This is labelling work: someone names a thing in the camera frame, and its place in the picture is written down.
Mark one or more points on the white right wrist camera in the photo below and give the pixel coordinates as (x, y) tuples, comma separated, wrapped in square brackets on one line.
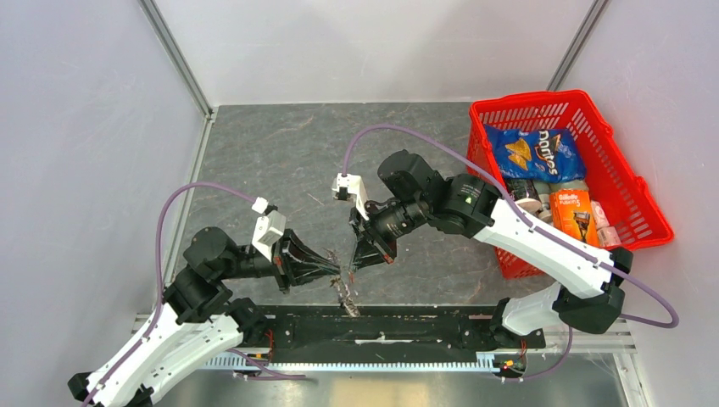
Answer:
[(351, 188)]

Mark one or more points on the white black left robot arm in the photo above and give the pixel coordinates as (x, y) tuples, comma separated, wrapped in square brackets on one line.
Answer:
[(198, 318)]

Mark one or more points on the orange Gillette razor box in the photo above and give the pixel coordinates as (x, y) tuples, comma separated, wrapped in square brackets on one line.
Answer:
[(572, 213)]

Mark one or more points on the red plastic basket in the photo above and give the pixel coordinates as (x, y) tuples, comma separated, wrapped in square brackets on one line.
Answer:
[(624, 195)]

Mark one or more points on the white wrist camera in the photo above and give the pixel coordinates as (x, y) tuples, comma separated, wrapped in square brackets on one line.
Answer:
[(351, 188), (269, 227)]

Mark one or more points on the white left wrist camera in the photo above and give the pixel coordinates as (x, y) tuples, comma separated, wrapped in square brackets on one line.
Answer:
[(269, 227)]

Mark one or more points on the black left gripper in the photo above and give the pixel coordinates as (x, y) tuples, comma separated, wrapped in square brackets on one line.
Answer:
[(291, 272)]

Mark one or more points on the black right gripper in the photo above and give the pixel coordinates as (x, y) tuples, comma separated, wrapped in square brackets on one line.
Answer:
[(368, 253)]

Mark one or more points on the pink white small packet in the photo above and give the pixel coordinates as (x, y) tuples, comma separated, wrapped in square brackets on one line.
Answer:
[(607, 234)]

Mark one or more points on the slotted cable duct rail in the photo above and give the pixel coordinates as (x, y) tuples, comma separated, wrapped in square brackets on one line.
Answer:
[(228, 361)]

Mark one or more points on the steel disc with keyrings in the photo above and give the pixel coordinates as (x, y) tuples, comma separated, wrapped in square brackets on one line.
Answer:
[(340, 283)]

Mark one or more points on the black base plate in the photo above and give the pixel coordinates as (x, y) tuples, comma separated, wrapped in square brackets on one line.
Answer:
[(325, 334)]

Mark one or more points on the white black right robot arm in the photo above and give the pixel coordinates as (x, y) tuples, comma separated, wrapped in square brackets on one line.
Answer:
[(584, 296)]

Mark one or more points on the blue Doritos chip bag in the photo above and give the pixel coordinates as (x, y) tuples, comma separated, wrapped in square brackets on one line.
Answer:
[(547, 155)]

